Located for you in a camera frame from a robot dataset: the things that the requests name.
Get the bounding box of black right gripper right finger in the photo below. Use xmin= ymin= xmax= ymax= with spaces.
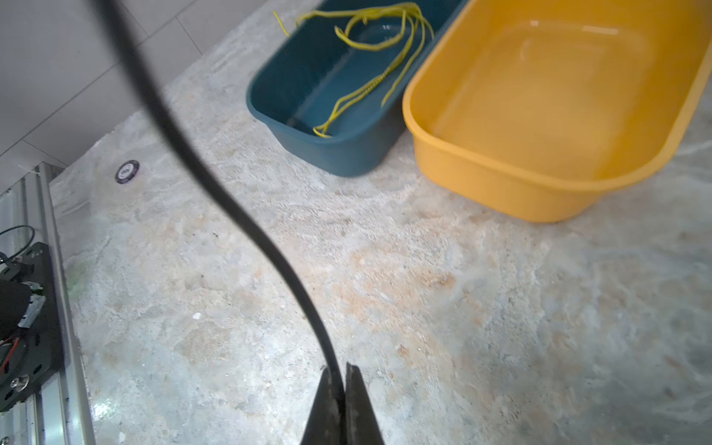
xmin=345 ymin=363 xmax=385 ymax=445

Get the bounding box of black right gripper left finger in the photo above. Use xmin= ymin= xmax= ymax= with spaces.
xmin=300 ymin=368 xmax=343 ymax=445

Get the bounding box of black long cable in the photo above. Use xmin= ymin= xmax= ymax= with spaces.
xmin=88 ymin=0 xmax=347 ymax=402

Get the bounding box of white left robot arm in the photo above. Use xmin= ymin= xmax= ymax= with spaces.
xmin=1 ymin=224 xmax=64 ymax=413

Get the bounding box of teal plastic bin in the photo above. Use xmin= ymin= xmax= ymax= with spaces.
xmin=247 ymin=1 xmax=465 ymax=177

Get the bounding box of yellow plastic bin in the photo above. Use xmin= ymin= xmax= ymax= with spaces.
xmin=402 ymin=1 xmax=711 ymax=223

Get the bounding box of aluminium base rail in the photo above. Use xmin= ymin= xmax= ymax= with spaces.
xmin=1 ymin=162 xmax=96 ymax=444

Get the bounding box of small black round ring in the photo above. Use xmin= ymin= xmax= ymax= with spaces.
xmin=114 ymin=159 xmax=141 ymax=185

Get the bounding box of yellow thin cable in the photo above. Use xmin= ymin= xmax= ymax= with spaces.
xmin=271 ymin=2 xmax=436 ymax=139

